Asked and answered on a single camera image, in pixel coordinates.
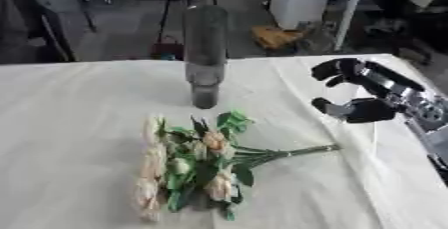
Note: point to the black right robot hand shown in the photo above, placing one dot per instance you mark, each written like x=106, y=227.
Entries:
x=368, y=109

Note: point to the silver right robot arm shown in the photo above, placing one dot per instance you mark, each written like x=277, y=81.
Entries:
x=429, y=119

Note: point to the grey tall cylindrical vase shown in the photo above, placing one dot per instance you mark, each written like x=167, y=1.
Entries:
x=205, y=53

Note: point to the white pole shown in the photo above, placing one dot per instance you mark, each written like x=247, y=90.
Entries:
x=352, y=9

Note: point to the orange yellow bag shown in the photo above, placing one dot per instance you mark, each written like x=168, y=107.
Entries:
x=275, y=36

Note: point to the cream artificial rose bouquet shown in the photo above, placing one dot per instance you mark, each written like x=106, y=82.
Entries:
x=198, y=159

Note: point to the dark red bag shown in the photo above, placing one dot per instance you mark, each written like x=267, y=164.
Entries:
x=167, y=49

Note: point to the black chair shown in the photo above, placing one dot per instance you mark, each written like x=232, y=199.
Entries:
x=46, y=26

